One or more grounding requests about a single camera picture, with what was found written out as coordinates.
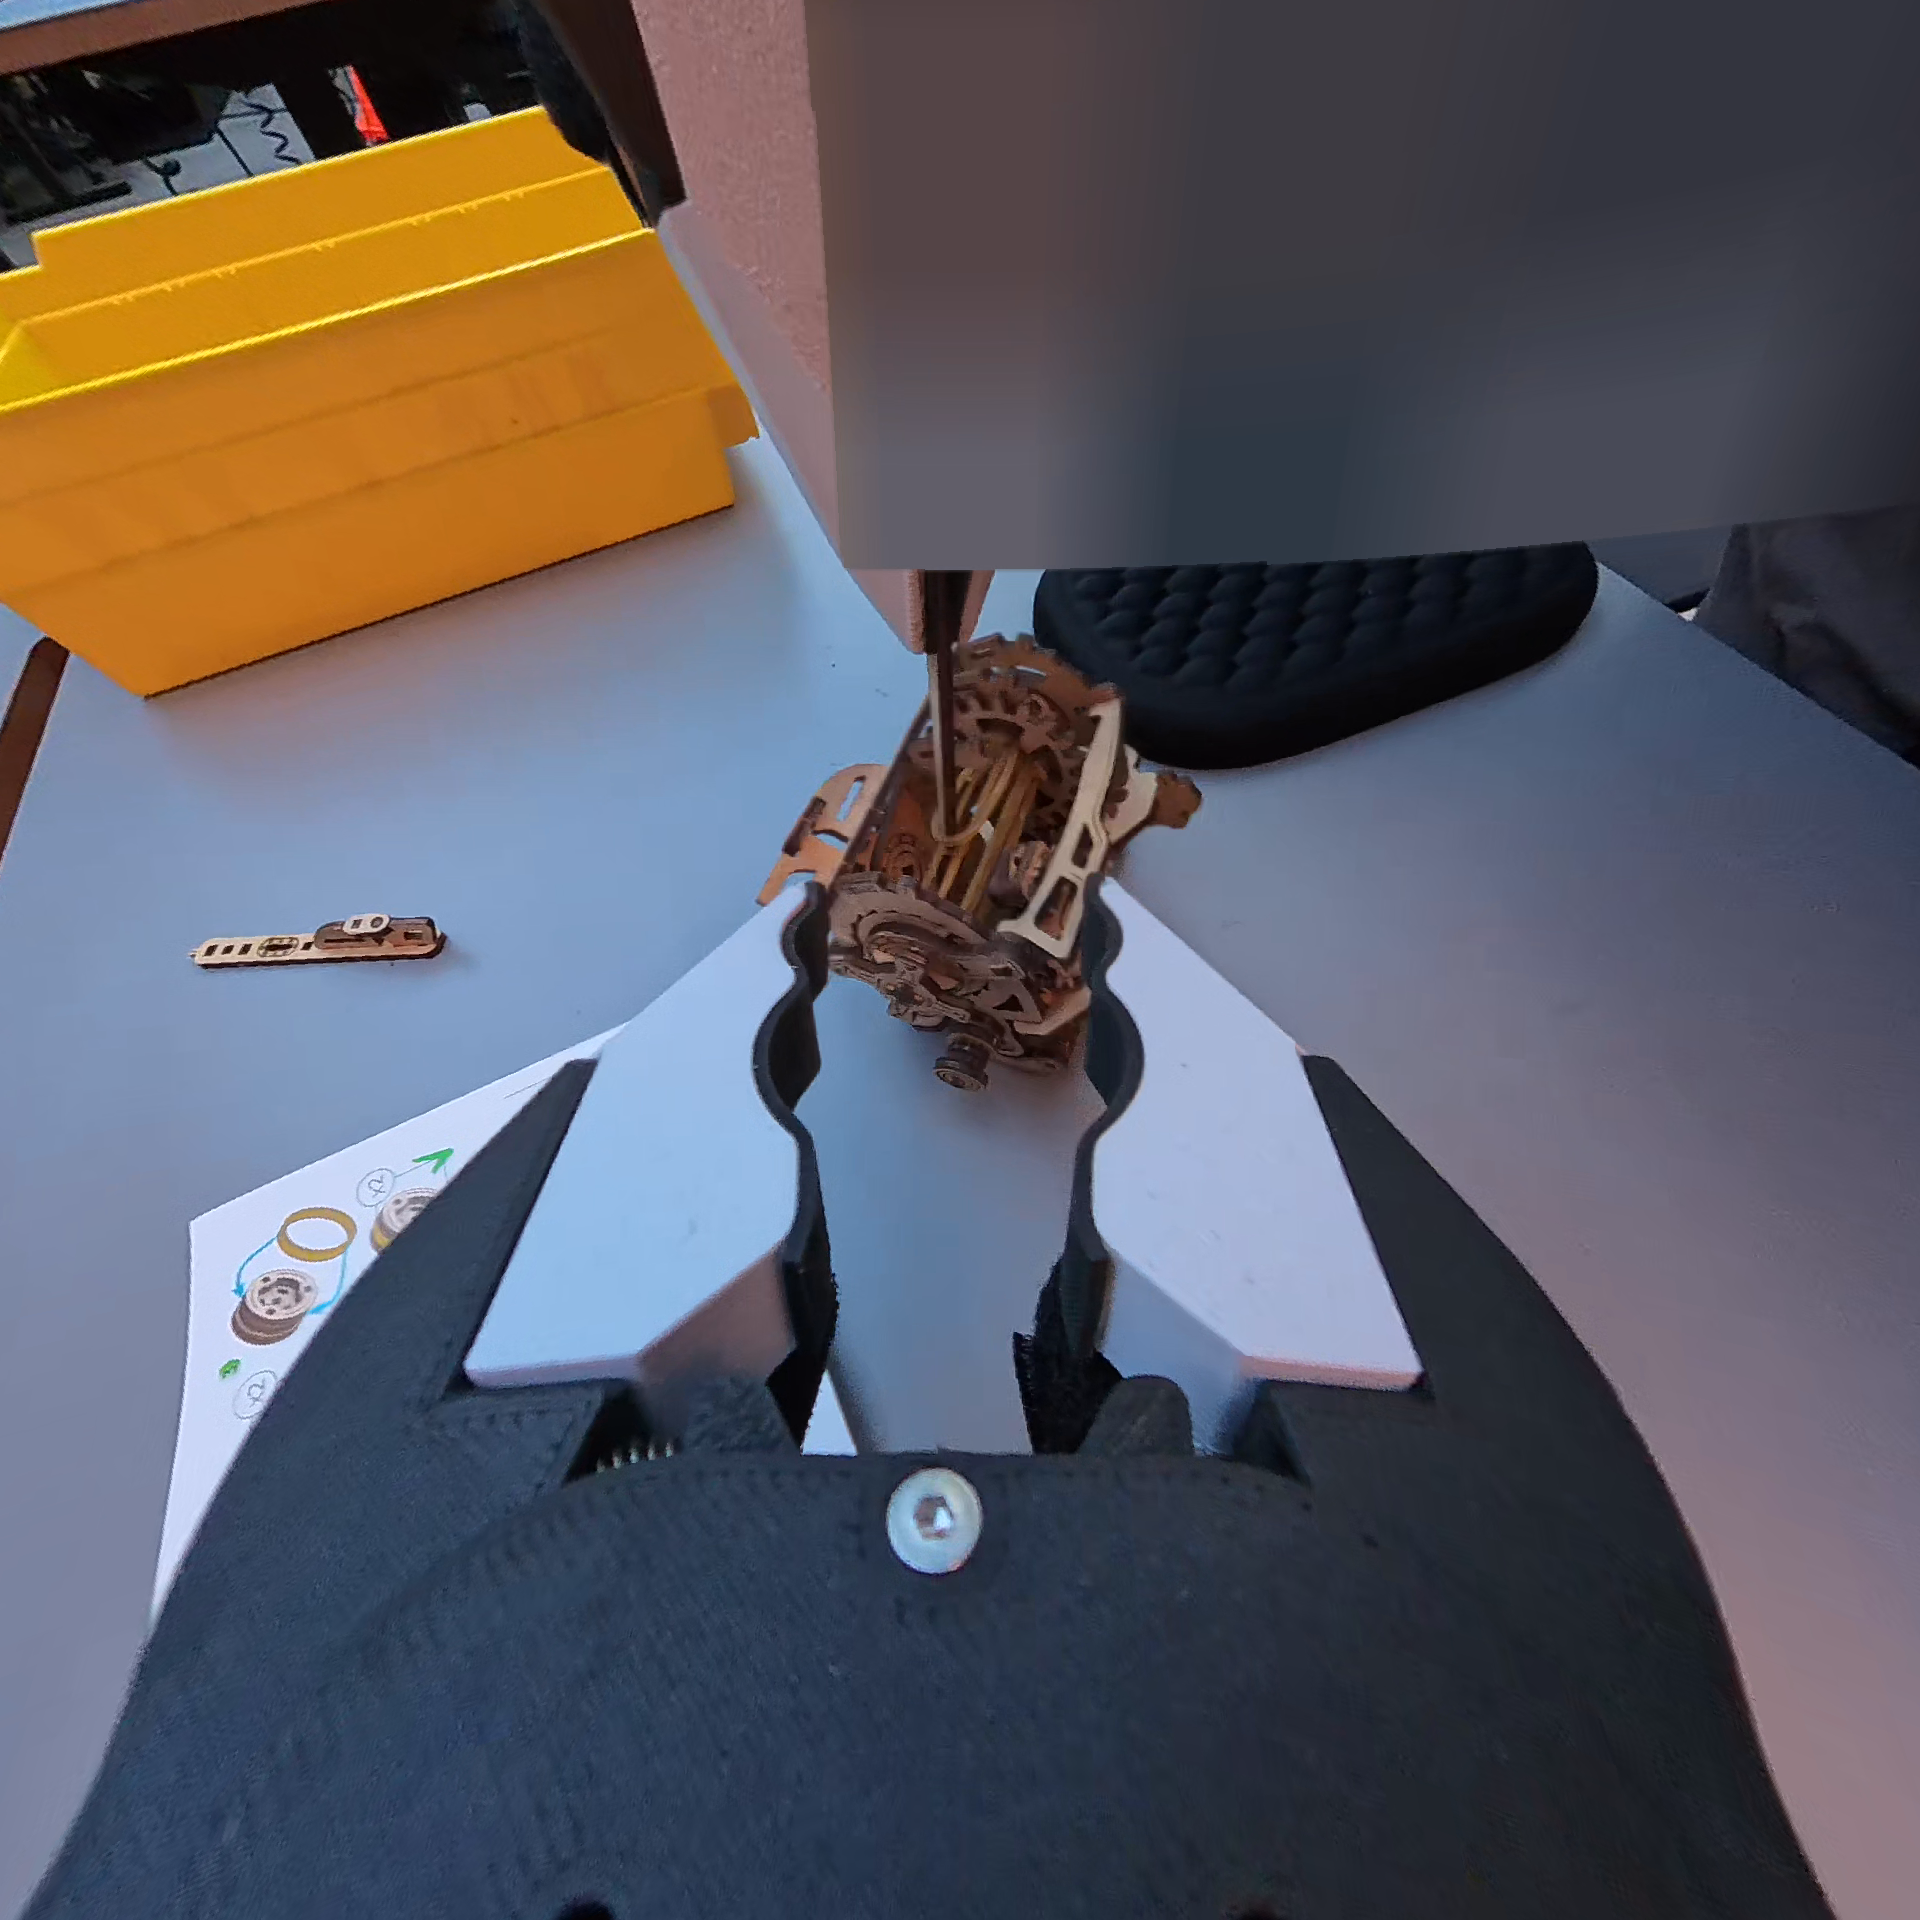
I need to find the grey desk with wooden edge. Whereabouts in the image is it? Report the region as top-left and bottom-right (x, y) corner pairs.
(0, 0), (547, 78)

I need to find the wooden gear model vehicle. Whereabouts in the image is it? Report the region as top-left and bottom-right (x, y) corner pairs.
(754, 631), (1205, 1096)

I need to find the model assembly instruction booklet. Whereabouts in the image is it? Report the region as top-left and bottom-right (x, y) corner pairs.
(151, 1025), (632, 1631)

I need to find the perforated wooden strip part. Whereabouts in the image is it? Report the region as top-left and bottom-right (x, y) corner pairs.
(189, 911), (448, 970)

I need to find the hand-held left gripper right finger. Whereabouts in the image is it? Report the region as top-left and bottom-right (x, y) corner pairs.
(1064, 874), (1424, 1412)

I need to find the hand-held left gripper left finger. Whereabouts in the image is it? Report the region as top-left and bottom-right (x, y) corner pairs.
(464, 882), (837, 1396)

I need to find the black quilted armrest pad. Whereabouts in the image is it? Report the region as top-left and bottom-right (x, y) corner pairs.
(1030, 545), (1600, 771)

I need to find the yellow plastic storage bin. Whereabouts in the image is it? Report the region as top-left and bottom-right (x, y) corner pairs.
(0, 105), (758, 699)

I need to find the thin wooden stick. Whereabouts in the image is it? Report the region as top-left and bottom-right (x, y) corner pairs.
(921, 569), (961, 835)

